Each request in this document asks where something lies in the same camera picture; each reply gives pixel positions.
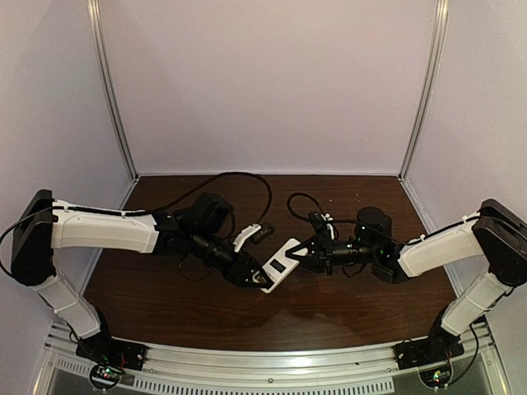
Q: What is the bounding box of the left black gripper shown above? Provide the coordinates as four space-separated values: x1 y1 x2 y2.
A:
190 230 273 290

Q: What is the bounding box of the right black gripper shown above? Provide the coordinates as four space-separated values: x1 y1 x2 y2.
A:
285 230 379 277

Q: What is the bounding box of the white red remote control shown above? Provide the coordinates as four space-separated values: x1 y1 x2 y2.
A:
262 238 301 294

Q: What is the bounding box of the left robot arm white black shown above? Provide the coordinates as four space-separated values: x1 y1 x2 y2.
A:
1 189 274 365

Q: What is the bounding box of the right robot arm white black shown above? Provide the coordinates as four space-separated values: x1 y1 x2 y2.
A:
285 199 526 369

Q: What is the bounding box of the right circuit board with LED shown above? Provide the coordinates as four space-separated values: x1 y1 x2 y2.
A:
417 364 453 390

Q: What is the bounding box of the circuit board with led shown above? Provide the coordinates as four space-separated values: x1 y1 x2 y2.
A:
88 364 124 391
417 364 453 390

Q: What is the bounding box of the left circuit board with LED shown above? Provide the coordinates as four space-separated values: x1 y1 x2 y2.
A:
88 364 124 391

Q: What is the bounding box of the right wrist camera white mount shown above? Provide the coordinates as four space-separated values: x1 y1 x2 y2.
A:
308 211 335 240

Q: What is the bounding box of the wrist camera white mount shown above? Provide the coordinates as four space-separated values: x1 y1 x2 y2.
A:
232 222 275 253
308 211 335 240

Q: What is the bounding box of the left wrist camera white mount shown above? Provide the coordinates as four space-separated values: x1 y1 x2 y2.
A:
232 222 275 253

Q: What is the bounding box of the left black camera cable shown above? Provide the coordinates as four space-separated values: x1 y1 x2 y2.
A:
0 171 273 272

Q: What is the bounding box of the black camera cable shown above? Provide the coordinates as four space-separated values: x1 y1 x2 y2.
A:
287 193 478 248
0 171 273 272

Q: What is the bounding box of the right black camera cable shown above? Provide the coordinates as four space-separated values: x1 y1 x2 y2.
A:
287 193 478 248

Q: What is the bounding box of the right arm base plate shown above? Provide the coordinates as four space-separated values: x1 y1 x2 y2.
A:
393 337 464 370

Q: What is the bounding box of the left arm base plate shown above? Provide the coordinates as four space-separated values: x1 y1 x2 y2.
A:
75 339 147 371

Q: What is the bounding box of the right aluminium frame post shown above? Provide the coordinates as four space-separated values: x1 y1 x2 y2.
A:
399 0 450 182

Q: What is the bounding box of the aluminium frame post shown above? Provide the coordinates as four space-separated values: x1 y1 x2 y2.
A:
86 0 139 181
399 0 450 182

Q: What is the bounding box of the left aluminium frame post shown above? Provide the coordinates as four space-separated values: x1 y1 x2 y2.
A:
86 0 139 181

